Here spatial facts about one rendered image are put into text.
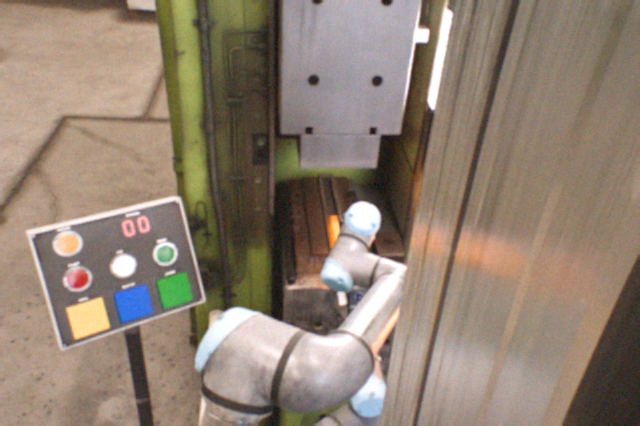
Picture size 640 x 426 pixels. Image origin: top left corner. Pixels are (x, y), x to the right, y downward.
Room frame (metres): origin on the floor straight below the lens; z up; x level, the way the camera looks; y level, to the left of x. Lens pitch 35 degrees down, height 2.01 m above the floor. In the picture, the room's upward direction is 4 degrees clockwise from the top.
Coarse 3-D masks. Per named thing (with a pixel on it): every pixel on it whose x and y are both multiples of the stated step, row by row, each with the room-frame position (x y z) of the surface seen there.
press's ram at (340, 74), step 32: (288, 0) 1.27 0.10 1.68; (320, 0) 1.28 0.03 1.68; (352, 0) 1.29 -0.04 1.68; (384, 0) 1.30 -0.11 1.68; (416, 0) 1.31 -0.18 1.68; (288, 32) 1.27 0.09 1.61; (320, 32) 1.28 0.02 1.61; (352, 32) 1.29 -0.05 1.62; (384, 32) 1.30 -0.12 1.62; (416, 32) 1.50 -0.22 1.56; (288, 64) 1.27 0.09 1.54; (320, 64) 1.28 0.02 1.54; (352, 64) 1.29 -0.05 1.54; (384, 64) 1.30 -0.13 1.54; (288, 96) 1.27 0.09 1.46; (320, 96) 1.28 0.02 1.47; (352, 96) 1.29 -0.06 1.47; (384, 96) 1.30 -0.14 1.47; (288, 128) 1.27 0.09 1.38; (320, 128) 1.28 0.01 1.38; (352, 128) 1.29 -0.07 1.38; (384, 128) 1.30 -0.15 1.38
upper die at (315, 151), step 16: (304, 144) 1.28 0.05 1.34; (320, 144) 1.28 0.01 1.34; (336, 144) 1.29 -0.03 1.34; (352, 144) 1.29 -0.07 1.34; (368, 144) 1.30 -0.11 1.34; (304, 160) 1.28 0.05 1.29; (320, 160) 1.28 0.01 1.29; (336, 160) 1.29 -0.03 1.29; (352, 160) 1.29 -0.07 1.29; (368, 160) 1.30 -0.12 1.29
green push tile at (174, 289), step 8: (184, 272) 1.11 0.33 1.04; (160, 280) 1.07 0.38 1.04; (168, 280) 1.08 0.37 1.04; (176, 280) 1.09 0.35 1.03; (184, 280) 1.10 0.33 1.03; (160, 288) 1.06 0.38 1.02; (168, 288) 1.07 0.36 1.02; (176, 288) 1.08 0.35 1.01; (184, 288) 1.09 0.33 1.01; (160, 296) 1.06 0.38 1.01; (168, 296) 1.06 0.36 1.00; (176, 296) 1.07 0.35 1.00; (184, 296) 1.07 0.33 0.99; (168, 304) 1.05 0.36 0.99; (176, 304) 1.06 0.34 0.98
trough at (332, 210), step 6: (324, 180) 1.69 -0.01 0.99; (330, 180) 1.68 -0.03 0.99; (324, 186) 1.65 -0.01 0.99; (330, 186) 1.65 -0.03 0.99; (324, 192) 1.61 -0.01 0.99; (330, 192) 1.62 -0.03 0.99; (330, 198) 1.58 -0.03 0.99; (330, 204) 1.54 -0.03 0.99; (336, 204) 1.53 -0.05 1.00; (330, 210) 1.51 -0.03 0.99; (336, 210) 1.51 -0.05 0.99
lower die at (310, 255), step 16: (320, 176) 1.69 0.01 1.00; (304, 192) 1.60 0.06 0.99; (320, 192) 1.59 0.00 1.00; (336, 192) 1.60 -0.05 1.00; (304, 208) 1.52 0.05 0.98; (320, 208) 1.51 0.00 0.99; (304, 224) 1.43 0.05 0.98; (320, 224) 1.42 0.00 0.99; (304, 240) 1.35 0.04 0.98; (320, 240) 1.34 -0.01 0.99; (304, 256) 1.28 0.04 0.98; (320, 256) 1.28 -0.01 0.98; (304, 272) 1.28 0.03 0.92; (320, 272) 1.28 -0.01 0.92
